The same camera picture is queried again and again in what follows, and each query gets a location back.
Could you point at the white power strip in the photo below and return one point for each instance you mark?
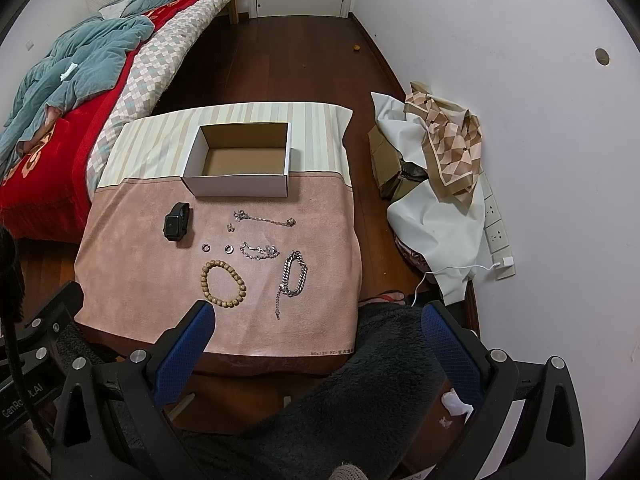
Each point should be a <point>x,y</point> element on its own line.
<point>497,239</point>

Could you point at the beige patterned scarf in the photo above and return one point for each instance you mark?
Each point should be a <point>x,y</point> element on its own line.
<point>452,145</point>

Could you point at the checkered quilt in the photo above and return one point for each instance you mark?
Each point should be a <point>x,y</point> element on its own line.
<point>178,25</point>

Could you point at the red bed cover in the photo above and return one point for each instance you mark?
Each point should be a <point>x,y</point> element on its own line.
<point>44,196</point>

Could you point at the black smart watch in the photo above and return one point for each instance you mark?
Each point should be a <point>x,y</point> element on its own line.
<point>176,222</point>

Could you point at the brown cardboard box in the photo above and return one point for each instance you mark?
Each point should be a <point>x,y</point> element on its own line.
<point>394,176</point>

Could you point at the black fuzzy garment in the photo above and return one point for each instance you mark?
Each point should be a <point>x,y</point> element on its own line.
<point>366,414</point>

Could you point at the teal blanket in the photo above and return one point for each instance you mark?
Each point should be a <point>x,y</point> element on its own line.
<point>82,63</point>

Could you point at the white cardboard box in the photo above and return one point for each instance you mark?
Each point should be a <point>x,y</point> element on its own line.
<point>239,159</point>

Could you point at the pink striped table cloth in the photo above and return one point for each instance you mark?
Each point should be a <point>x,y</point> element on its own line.
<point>284,284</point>

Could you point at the white charger with cable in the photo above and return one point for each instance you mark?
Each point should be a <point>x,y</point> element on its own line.
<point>503,263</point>

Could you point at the white plastic bag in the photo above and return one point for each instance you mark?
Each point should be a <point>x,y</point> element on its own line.
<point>430,233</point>

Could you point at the round wall hole cover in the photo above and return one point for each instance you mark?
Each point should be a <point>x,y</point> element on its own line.
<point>602,56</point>

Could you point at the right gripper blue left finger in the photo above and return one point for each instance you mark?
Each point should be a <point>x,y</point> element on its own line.
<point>111,422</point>

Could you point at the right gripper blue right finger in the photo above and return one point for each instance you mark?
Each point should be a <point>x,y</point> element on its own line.
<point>548,440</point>

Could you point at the pink slipper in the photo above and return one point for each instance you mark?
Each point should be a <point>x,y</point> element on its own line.
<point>388,297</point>

